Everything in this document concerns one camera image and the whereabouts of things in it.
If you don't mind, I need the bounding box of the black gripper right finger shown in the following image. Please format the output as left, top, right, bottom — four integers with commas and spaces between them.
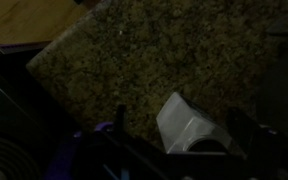
226, 107, 263, 158

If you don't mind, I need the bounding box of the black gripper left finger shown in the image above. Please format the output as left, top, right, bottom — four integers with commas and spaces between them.
115, 104, 129, 135

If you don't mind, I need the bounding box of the white salt cellar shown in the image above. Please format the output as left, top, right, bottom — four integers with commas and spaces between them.
156, 92, 234, 155

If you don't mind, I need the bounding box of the black stove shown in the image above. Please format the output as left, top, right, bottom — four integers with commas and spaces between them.
0, 46, 82, 180

